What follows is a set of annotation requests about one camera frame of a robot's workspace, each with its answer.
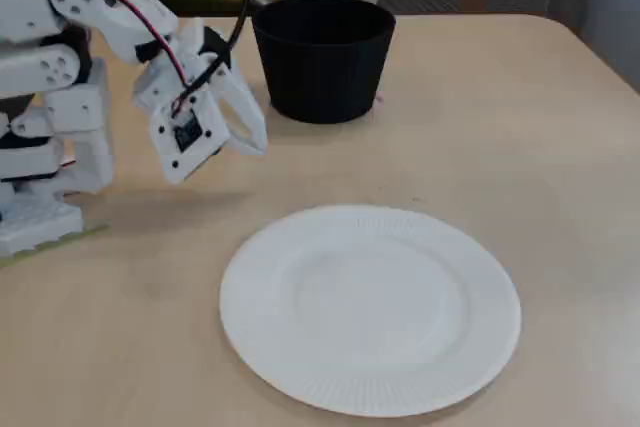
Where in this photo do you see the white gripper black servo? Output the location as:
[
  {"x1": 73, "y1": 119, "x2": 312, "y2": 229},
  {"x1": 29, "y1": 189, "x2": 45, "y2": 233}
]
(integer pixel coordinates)
[{"x1": 132, "y1": 19, "x2": 269, "y2": 156}]

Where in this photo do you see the black pot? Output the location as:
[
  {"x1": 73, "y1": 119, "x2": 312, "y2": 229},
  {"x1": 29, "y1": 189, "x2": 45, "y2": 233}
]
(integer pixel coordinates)
[{"x1": 251, "y1": 0, "x2": 397, "y2": 125}]

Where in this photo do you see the white paper plate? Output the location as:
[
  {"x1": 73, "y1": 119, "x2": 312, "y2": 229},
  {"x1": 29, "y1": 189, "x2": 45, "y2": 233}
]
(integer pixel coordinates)
[{"x1": 218, "y1": 204, "x2": 523, "y2": 419}]

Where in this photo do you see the green base mat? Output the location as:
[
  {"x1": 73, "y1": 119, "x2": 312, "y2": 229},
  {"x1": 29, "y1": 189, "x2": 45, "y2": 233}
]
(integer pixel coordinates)
[{"x1": 0, "y1": 224, "x2": 111, "y2": 268}]

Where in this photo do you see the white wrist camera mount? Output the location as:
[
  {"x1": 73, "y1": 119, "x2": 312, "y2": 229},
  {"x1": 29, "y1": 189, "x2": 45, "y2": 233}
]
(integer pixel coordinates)
[{"x1": 147, "y1": 89, "x2": 232, "y2": 184}]

